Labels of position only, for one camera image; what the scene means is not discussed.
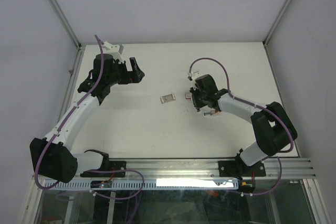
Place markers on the white slotted cable duct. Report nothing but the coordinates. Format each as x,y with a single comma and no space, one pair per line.
150,184

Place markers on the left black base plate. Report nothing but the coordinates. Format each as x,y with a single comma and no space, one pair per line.
114,169

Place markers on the pink stapler top cover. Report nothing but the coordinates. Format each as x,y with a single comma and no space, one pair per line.
211,113

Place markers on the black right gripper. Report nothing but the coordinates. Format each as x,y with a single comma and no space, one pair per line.
198,104

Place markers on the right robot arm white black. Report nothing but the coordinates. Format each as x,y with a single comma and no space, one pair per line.
273,130

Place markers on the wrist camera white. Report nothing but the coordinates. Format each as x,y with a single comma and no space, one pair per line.
192,76
114,50

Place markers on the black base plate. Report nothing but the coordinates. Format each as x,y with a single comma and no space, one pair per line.
114,169
238,169

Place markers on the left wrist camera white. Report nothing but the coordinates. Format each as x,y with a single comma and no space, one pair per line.
114,50

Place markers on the red white staple box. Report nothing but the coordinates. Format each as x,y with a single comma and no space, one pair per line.
188,95

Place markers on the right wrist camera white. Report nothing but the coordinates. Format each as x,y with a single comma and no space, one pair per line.
192,76

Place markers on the aluminium mounting rail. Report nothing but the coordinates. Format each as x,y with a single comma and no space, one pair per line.
291,168

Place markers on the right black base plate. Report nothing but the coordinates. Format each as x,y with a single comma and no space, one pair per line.
238,169

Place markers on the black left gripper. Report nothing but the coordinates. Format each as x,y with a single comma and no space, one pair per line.
134,76

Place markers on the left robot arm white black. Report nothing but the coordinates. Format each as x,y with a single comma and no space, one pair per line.
51,155

